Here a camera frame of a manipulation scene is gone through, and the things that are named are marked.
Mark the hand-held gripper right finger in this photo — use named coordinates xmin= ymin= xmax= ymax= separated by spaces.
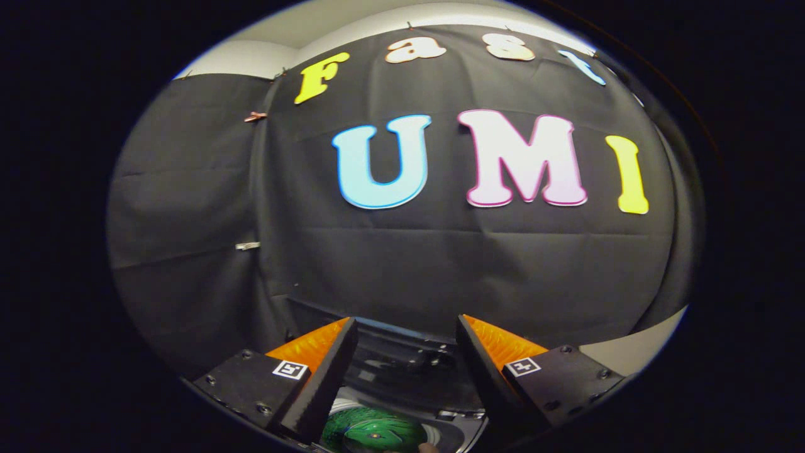
xmin=456 ymin=314 xmax=626 ymax=442

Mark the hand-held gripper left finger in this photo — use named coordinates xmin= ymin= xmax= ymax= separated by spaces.
xmin=191 ymin=317 xmax=360 ymax=445

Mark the green polo shirt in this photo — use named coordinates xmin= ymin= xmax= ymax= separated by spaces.
xmin=322 ymin=406 xmax=430 ymax=453

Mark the black backdrop cloth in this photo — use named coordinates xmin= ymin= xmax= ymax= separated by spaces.
xmin=106 ymin=24 xmax=705 ymax=378

